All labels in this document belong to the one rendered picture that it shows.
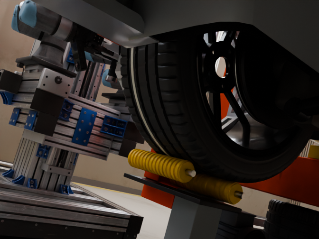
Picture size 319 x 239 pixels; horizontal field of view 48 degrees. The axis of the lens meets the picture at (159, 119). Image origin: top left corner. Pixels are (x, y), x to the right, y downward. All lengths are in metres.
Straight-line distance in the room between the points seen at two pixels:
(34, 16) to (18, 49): 3.41
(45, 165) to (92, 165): 3.15
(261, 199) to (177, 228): 6.98
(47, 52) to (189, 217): 1.07
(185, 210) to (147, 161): 0.17
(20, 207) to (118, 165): 3.73
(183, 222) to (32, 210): 0.82
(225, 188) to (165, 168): 0.16
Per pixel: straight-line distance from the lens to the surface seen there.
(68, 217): 1.72
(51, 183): 2.01
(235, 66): 0.91
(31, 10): 1.18
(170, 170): 0.93
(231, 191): 0.94
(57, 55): 1.75
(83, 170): 5.00
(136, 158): 1.06
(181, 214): 1.01
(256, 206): 7.86
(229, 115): 1.36
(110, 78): 1.27
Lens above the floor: 0.51
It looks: 7 degrees up
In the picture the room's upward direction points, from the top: 16 degrees clockwise
